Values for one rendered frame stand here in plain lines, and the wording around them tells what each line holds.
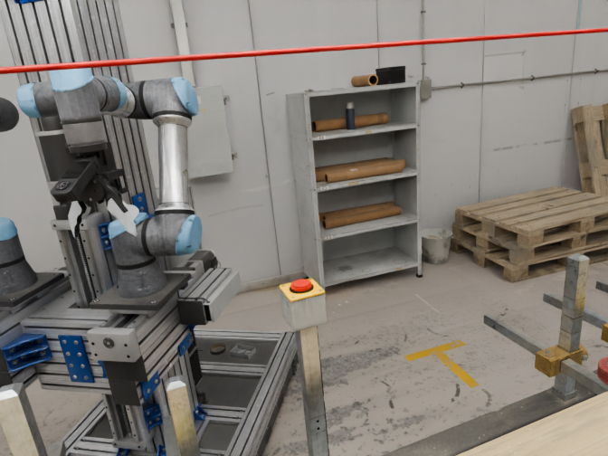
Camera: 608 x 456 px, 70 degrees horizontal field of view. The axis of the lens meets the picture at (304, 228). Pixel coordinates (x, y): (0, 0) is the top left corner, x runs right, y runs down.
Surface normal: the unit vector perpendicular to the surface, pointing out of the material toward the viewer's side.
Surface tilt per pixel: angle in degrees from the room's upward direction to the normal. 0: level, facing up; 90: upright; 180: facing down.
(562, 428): 0
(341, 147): 90
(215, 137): 90
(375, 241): 90
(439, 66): 90
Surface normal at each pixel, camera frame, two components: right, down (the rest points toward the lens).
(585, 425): -0.09, -0.95
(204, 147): 0.30, 0.26
